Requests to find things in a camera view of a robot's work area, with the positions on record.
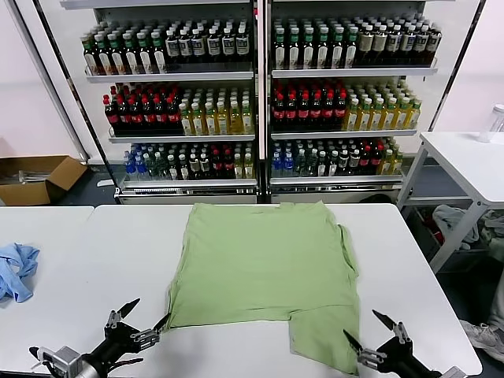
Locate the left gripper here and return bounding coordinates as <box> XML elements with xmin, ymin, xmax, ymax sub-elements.
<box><xmin>81</xmin><ymin>298</ymin><xmax>172</xmax><ymax>369</ymax></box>

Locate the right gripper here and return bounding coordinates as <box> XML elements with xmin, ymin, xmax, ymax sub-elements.
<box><xmin>343</xmin><ymin>309</ymin><xmax>443</xmax><ymax>378</ymax></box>

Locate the green t-shirt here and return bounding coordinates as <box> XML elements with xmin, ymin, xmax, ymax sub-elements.
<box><xmin>165</xmin><ymin>200</ymin><xmax>362</xmax><ymax>376</ymax></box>

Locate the grey sneaker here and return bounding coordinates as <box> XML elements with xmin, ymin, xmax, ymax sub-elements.
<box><xmin>458</xmin><ymin>319</ymin><xmax>504</xmax><ymax>361</ymax></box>

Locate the black storage crate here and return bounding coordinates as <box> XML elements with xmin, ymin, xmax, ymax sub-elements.
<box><xmin>409</xmin><ymin>206</ymin><xmax>489</xmax><ymax>272</ymax></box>

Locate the grey trouser leg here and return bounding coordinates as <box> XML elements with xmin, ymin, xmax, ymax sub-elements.
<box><xmin>487</xmin><ymin>271</ymin><xmax>504</xmax><ymax>328</ymax></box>

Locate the blue crumpled cloth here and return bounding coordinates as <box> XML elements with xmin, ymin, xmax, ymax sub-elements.
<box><xmin>0</xmin><ymin>242</ymin><xmax>41</xmax><ymax>304</ymax></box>

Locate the grey crumpled cloth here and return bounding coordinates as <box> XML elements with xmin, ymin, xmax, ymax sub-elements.
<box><xmin>432</xmin><ymin>203</ymin><xmax>480</xmax><ymax>249</ymax></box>

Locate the black bag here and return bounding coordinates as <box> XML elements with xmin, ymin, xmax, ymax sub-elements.
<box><xmin>358</xmin><ymin>193</ymin><xmax>402</xmax><ymax>205</ymax></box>

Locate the pale green cloth pile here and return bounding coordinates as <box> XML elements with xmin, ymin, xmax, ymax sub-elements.
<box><xmin>482</xmin><ymin>210</ymin><xmax>504</xmax><ymax>245</ymax></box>

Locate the brown cardboard box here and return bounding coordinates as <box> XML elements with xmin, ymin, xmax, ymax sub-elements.
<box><xmin>0</xmin><ymin>155</ymin><xmax>88</xmax><ymax>207</ymax></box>

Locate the red cap cola bottle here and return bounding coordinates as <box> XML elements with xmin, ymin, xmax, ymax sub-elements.
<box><xmin>284</xmin><ymin>93</ymin><xmax>298</xmax><ymax>131</ymax></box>
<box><xmin>166</xmin><ymin>97</ymin><xmax>181</xmax><ymax>134</ymax></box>
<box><xmin>359</xmin><ymin>146</ymin><xmax>373</xmax><ymax>176</ymax></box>
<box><xmin>272</xmin><ymin>93</ymin><xmax>286</xmax><ymax>131</ymax></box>
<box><xmin>129</xmin><ymin>97</ymin><xmax>143</xmax><ymax>134</ymax></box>
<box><xmin>154</xmin><ymin>97</ymin><xmax>169</xmax><ymax>134</ymax></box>
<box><xmin>371</xmin><ymin>144</ymin><xmax>385</xmax><ymax>176</ymax></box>
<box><xmin>142</xmin><ymin>97</ymin><xmax>156</xmax><ymax>134</ymax></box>
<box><xmin>117</xmin><ymin>97</ymin><xmax>131</xmax><ymax>134</ymax></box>
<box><xmin>309</xmin><ymin>93</ymin><xmax>323</xmax><ymax>131</ymax></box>
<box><xmin>321</xmin><ymin>93</ymin><xmax>335</xmax><ymax>131</ymax></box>
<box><xmin>222</xmin><ymin>147</ymin><xmax>236</xmax><ymax>180</ymax></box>
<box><xmin>102</xmin><ymin>95</ymin><xmax>118</xmax><ymax>133</ymax></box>
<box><xmin>334</xmin><ymin>93</ymin><xmax>348</xmax><ymax>131</ymax></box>
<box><xmin>210</xmin><ymin>147</ymin><xmax>224</xmax><ymax>180</ymax></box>
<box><xmin>297</xmin><ymin>93</ymin><xmax>311</xmax><ymax>131</ymax></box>

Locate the metal rods bundle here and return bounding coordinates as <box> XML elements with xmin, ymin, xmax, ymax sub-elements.
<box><xmin>7</xmin><ymin>169</ymin><xmax>50</xmax><ymax>185</ymax></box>

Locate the white side table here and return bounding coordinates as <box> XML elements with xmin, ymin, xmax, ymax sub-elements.
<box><xmin>395</xmin><ymin>131</ymin><xmax>504</xmax><ymax>275</ymax></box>

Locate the glass cabinet door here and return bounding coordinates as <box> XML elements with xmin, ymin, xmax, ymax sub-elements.
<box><xmin>13</xmin><ymin>0</ymin><xmax>119</xmax><ymax>198</ymax></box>
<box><xmin>427</xmin><ymin>0</ymin><xmax>487</xmax><ymax>133</ymax></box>

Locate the clear plastic jar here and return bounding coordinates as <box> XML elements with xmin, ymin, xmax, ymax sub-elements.
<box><xmin>476</xmin><ymin>103</ymin><xmax>504</xmax><ymax>143</ymax></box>

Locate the white drinks shelf unit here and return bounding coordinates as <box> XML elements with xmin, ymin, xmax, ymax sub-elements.
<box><xmin>262</xmin><ymin>0</ymin><xmax>440</xmax><ymax>205</ymax></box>
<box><xmin>58</xmin><ymin>0</ymin><xmax>263</xmax><ymax>206</ymax></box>

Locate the green cap tea bottle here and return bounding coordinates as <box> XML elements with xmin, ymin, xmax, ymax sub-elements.
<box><xmin>81</xmin><ymin>35</ymin><xmax>98</xmax><ymax>76</ymax></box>
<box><xmin>316</xmin><ymin>26</ymin><xmax>331</xmax><ymax>69</ymax></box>
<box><xmin>151</xmin><ymin>31</ymin><xmax>167</xmax><ymax>74</ymax></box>
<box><xmin>273</xmin><ymin>26</ymin><xmax>287</xmax><ymax>69</ymax></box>
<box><xmin>137</xmin><ymin>31</ymin><xmax>153</xmax><ymax>75</ymax></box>
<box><xmin>124</xmin><ymin>32</ymin><xmax>139</xmax><ymax>75</ymax></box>
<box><xmin>96</xmin><ymin>34</ymin><xmax>113</xmax><ymax>76</ymax></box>
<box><xmin>109</xmin><ymin>33</ymin><xmax>126</xmax><ymax>75</ymax></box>
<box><xmin>301</xmin><ymin>26</ymin><xmax>317</xmax><ymax>69</ymax></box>
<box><xmin>344</xmin><ymin>26</ymin><xmax>360</xmax><ymax>68</ymax></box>
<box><xmin>330</xmin><ymin>26</ymin><xmax>346</xmax><ymax>69</ymax></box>
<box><xmin>287</xmin><ymin>26</ymin><xmax>302</xmax><ymax>69</ymax></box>

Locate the dark tea bottle white label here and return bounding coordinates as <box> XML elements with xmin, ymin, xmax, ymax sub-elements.
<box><xmin>206</xmin><ymin>28</ymin><xmax>221</xmax><ymax>72</ymax></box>
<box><xmin>415</xmin><ymin>25</ymin><xmax>430</xmax><ymax>66</ymax></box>
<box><xmin>235</xmin><ymin>26</ymin><xmax>250</xmax><ymax>72</ymax></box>
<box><xmin>387</xmin><ymin>25</ymin><xmax>402</xmax><ymax>66</ymax></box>
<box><xmin>401</xmin><ymin>25</ymin><xmax>417</xmax><ymax>66</ymax></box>
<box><xmin>191</xmin><ymin>28</ymin><xmax>206</xmax><ymax>72</ymax></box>
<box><xmin>220</xmin><ymin>27</ymin><xmax>236</xmax><ymax>72</ymax></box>
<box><xmin>428</xmin><ymin>26</ymin><xmax>443</xmax><ymax>66</ymax></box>
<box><xmin>178</xmin><ymin>28</ymin><xmax>193</xmax><ymax>72</ymax></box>
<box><xmin>165</xmin><ymin>29</ymin><xmax>180</xmax><ymax>72</ymax></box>

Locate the dark bottle beige label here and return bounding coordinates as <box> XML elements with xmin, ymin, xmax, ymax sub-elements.
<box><xmin>358</xmin><ymin>25</ymin><xmax>375</xmax><ymax>66</ymax></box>
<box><xmin>372</xmin><ymin>25</ymin><xmax>389</xmax><ymax>66</ymax></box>

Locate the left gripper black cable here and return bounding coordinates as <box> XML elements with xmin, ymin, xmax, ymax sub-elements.
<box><xmin>106</xmin><ymin>356</ymin><xmax>145</xmax><ymax>369</ymax></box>

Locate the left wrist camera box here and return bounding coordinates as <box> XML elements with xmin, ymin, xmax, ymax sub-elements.
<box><xmin>41</xmin><ymin>346</ymin><xmax>82</xmax><ymax>375</ymax></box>

